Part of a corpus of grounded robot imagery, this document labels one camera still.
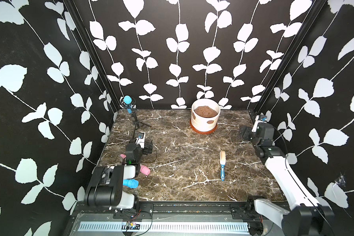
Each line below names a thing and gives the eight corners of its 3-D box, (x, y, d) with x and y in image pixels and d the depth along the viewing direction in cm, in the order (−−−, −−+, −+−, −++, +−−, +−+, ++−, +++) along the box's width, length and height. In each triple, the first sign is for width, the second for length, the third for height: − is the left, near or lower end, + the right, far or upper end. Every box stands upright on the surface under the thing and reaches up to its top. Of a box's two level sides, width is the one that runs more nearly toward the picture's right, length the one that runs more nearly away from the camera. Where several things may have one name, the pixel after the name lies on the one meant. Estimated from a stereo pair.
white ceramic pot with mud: (191, 133, 108) (193, 119, 95) (190, 113, 121) (191, 98, 108) (217, 134, 108) (222, 119, 95) (213, 114, 121) (217, 98, 108)
